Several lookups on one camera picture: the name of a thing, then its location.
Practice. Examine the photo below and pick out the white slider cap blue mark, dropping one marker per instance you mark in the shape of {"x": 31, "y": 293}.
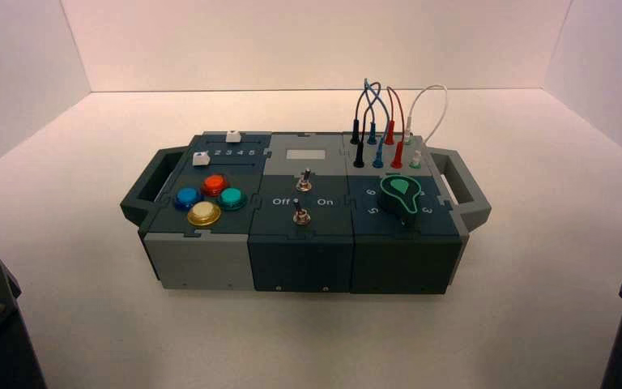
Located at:
{"x": 200, "y": 159}

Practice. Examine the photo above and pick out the red push button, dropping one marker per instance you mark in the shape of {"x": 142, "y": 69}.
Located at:
{"x": 215, "y": 184}

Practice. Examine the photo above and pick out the green push button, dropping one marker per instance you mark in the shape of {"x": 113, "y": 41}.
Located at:
{"x": 231, "y": 198}

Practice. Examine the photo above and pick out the blue push button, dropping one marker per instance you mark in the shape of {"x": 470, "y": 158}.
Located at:
{"x": 186, "y": 197}

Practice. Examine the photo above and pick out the metal toggle switch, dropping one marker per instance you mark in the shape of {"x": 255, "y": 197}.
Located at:
{"x": 304, "y": 182}
{"x": 301, "y": 215}

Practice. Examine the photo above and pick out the dark green grey control box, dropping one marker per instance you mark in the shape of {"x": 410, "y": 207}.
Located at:
{"x": 300, "y": 257}

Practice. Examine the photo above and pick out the yellow push button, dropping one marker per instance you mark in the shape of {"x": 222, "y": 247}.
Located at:
{"x": 204, "y": 213}

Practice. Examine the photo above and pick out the green rotary knob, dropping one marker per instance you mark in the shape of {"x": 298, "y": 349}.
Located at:
{"x": 402, "y": 198}

